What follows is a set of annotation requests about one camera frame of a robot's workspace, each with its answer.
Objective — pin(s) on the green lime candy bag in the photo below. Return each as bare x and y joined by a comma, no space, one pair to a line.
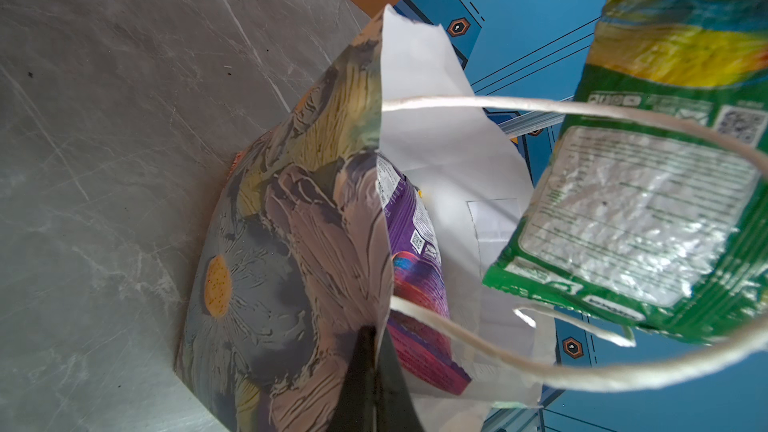
650,228

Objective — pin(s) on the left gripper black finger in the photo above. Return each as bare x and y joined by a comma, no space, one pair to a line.
374,396

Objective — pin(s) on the floral paper gift bag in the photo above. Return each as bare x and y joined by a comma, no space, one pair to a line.
297,257

